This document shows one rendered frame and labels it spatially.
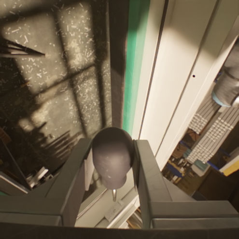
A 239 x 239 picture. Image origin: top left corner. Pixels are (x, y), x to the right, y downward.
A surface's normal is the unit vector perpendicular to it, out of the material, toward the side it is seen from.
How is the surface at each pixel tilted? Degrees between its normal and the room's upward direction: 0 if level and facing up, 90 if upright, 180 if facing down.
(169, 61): 90
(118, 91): 90
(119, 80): 90
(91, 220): 90
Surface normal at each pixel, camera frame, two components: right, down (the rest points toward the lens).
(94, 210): 0.02, -0.61
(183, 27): -0.72, 0.54
